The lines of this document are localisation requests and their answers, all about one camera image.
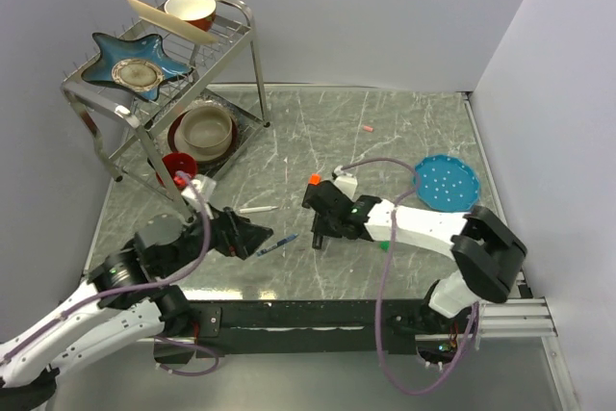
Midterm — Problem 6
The white pen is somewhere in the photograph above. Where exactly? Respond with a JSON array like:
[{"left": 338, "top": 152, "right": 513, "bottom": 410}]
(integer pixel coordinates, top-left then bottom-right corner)
[{"left": 239, "top": 206, "right": 278, "bottom": 214}]

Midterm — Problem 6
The red cup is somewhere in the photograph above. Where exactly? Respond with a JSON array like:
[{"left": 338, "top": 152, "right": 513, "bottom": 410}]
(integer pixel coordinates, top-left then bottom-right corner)
[{"left": 162, "top": 152, "right": 198, "bottom": 189}]

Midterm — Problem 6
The black green-tipped highlighter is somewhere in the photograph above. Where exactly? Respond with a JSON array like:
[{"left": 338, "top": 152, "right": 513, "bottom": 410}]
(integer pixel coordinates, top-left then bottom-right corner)
[{"left": 312, "top": 225, "right": 324, "bottom": 250}]

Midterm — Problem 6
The steel dish rack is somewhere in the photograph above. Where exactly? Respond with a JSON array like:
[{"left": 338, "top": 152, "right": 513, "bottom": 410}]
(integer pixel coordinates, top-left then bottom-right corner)
[{"left": 61, "top": 0, "right": 270, "bottom": 207}]

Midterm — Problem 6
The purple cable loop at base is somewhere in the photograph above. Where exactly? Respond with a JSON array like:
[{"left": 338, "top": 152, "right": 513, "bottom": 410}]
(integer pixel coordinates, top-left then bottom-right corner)
[{"left": 153, "top": 336, "right": 225, "bottom": 377}]

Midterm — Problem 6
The small round patterned saucer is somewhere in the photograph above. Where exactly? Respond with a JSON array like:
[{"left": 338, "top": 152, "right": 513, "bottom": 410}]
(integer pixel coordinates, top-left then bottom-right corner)
[{"left": 111, "top": 58, "right": 164, "bottom": 92}]

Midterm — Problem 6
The blue polka-dot plate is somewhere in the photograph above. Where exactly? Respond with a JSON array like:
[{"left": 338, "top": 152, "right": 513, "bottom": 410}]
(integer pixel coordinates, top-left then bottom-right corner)
[{"left": 415, "top": 154, "right": 480, "bottom": 213}]

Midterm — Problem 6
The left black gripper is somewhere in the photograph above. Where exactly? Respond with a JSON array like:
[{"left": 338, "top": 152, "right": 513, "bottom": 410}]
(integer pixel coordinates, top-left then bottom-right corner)
[{"left": 159, "top": 196, "right": 274, "bottom": 276}]

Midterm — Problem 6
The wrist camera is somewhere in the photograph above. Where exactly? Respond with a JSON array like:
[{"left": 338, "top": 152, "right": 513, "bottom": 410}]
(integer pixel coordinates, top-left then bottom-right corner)
[
  {"left": 181, "top": 174, "right": 217, "bottom": 213},
  {"left": 332, "top": 166, "right": 358, "bottom": 199}
]

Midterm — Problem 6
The white and red bowl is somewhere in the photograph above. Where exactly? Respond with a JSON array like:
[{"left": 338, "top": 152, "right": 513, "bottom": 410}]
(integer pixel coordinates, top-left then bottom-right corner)
[{"left": 164, "top": 0, "right": 217, "bottom": 32}]

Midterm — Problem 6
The orange highlighter cap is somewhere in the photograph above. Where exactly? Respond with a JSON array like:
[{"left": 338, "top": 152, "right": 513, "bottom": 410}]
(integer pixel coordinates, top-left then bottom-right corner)
[{"left": 309, "top": 173, "right": 321, "bottom": 186}]

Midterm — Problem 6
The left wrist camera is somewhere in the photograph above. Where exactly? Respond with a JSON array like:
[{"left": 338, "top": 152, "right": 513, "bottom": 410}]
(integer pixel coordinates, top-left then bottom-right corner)
[{"left": 181, "top": 174, "right": 217, "bottom": 213}]

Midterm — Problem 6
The grey ceramic bowl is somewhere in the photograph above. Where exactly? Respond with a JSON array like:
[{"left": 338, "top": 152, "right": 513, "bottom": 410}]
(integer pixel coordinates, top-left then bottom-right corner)
[{"left": 173, "top": 106, "right": 234, "bottom": 163}]

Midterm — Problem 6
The blue pen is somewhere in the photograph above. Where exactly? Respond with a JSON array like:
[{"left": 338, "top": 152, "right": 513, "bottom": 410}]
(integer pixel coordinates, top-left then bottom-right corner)
[{"left": 255, "top": 234, "right": 298, "bottom": 256}]

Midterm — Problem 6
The beige oval plate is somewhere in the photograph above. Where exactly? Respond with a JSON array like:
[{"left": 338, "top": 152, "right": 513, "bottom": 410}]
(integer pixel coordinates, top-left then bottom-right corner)
[{"left": 126, "top": 0, "right": 218, "bottom": 46}]

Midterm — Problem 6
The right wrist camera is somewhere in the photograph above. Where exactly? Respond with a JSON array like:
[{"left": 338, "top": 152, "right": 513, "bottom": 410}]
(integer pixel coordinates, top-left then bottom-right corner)
[{"left": 332, "top": 166, "right": 358, "bottom": 199}]

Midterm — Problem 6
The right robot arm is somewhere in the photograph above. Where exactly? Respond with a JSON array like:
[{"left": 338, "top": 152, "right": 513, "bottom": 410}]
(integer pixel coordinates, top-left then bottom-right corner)
[{"left": 302, "top": 177, "right": 527, "bottom": 334}]

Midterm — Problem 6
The black orange-tipped highlighter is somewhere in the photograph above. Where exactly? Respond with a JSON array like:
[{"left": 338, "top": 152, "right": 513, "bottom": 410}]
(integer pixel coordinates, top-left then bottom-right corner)
[{"left": 301, "top": 181, "right": 317, "bottom": 209}]

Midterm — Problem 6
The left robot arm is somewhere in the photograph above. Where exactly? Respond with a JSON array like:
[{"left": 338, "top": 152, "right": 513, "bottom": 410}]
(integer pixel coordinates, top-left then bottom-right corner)
[{"left": 1, "top": 208, "right": 273, "bottom": 410}]

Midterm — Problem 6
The black base frame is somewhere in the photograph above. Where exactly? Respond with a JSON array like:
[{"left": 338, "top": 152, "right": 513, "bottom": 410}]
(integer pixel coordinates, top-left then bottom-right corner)
[{"left": 167, "top": 299, "right": 471, "bottom": 356}]

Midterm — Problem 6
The dark red plate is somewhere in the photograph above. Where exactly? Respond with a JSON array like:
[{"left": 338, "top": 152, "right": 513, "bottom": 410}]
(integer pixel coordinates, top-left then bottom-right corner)
[{"left": 167, "top": 110, "right": 240, "bottom": 164}]

